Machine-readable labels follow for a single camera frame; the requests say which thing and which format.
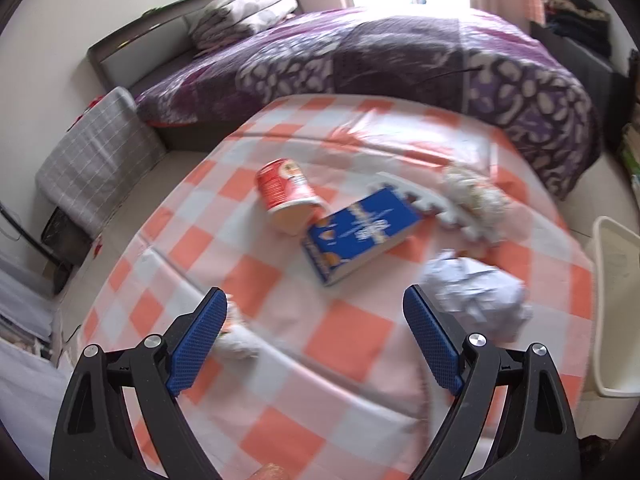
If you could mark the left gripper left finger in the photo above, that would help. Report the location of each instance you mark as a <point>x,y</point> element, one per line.
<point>94,437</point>

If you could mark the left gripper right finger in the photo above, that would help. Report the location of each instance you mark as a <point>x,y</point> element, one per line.
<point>536,436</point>

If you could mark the tissue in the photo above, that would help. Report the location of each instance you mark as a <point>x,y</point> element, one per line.
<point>476,194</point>
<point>235,340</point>

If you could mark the white plastic trash bin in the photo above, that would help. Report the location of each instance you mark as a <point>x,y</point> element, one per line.
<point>615,351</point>

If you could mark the operator fingertip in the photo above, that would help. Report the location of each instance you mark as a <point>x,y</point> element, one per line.
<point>270,472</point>

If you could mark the crumpled white paper ball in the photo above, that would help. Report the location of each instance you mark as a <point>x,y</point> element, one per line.
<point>482,298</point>

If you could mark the white foam puzzle strip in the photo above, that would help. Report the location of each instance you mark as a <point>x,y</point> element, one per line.
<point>434,204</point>

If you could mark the blue snack box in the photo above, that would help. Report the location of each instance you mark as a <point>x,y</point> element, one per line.
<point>346,240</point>

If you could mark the red crushed paper cup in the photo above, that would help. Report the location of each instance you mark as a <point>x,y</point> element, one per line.
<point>290,201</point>

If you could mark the orange white checkered tablecloth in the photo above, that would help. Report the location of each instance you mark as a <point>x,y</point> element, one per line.
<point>339,389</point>

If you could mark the dark storage bench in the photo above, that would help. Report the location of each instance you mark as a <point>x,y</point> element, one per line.
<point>610,91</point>

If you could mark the purple patterned bed quilt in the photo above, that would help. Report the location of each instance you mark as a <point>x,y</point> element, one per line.
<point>474,64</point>

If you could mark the dark wooden bed headboard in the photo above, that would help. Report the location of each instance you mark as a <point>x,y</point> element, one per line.
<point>144,51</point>

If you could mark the pile of folded clothes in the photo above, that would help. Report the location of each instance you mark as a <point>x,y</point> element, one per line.
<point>581,21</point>

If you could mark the patterned pillow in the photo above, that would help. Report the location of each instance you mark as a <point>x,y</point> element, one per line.
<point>225,22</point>

